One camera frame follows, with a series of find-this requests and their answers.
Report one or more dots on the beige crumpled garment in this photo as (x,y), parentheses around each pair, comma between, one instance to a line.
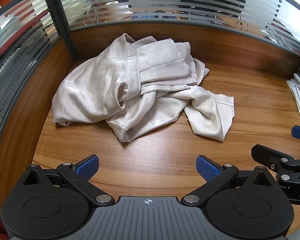
(90,80)

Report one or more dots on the cream shirt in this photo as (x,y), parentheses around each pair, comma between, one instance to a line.
(207,110)

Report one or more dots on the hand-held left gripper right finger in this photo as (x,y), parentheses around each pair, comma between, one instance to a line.
(207,167)

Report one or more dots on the frosted striped glass partition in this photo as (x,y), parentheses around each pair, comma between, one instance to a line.
(165,5)
(17,55)

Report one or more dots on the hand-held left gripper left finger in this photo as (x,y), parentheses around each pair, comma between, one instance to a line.
(88,166)

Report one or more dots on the white folded clothes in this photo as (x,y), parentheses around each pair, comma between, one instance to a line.
(298,95)

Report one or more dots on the dark partition post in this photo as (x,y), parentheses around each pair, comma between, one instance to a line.
(60,22)

